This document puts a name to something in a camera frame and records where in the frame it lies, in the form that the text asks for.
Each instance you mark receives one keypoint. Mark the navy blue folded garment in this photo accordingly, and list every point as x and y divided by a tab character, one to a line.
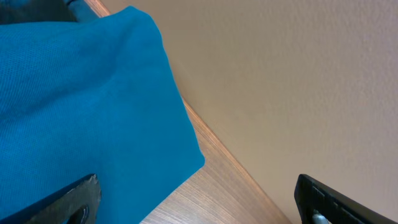
81	10

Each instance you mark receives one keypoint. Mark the blue polo shirt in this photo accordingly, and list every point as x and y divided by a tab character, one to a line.
95	97

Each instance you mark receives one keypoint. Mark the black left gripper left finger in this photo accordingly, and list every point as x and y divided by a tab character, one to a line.
76	203

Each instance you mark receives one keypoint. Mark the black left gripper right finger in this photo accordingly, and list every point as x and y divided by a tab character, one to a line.
318	203

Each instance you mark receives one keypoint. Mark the black folded garment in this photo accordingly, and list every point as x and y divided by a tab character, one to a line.
15	12

